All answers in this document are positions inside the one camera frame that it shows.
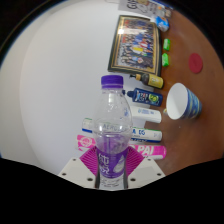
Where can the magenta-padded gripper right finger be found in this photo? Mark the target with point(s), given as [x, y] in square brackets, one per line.
[134, 160]

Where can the framed group photo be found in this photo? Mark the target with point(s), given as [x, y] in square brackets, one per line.
[136, 45]

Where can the flat round red coaster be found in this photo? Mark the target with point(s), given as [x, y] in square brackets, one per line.
[195, 63]

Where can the white printed paper bag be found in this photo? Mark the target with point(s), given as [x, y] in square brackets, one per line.
[136, 6]

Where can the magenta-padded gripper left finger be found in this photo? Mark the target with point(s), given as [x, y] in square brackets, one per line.
[87, 160]

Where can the dark blue pump bottle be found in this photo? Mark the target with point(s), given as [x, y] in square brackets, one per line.
[146, 97]

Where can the blue-printed paper cup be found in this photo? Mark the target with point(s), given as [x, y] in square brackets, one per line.
[186, 103]

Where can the white bottle with blue cap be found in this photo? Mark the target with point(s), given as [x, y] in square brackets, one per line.
[146, 114]

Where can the purple-labelled clear water bottle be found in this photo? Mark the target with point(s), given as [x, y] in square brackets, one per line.
[111, 120]

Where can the blue tissue pack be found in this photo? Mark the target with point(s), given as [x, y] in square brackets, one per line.
[162, 23]

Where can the amber yellow-labelled pump bottle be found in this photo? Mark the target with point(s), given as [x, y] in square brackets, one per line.
[151, 80]

